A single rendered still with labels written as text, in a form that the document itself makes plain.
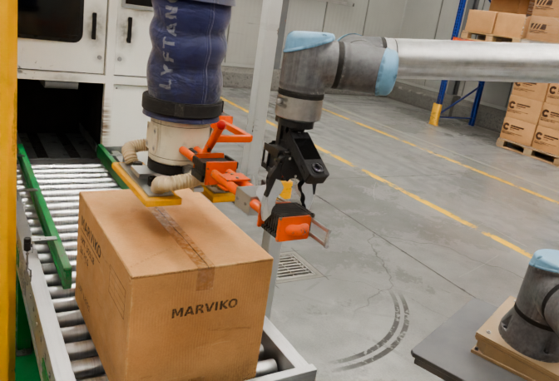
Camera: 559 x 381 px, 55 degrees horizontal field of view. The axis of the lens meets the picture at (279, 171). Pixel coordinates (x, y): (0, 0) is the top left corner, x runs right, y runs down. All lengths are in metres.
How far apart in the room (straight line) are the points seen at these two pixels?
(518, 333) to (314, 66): 1.00
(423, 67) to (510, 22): 8.56
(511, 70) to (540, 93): 8.01
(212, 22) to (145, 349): 0.86
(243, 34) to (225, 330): 9.80
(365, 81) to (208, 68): 0.58
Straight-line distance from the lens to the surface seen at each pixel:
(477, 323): 1.90
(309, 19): 11.84
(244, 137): 1.73
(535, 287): 1.62
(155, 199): 1.46
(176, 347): 1.53
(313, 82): 1.02
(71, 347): 1.84
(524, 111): 9.41
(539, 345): 1.68
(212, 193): 1.54
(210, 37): 1.48
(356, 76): 1.03
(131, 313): 1.42
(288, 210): 1.09
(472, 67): 1.25
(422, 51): 1.21
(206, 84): 1.49
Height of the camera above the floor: 1.61
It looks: 16 degrees down
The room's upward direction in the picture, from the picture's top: 9 degrees clockwise
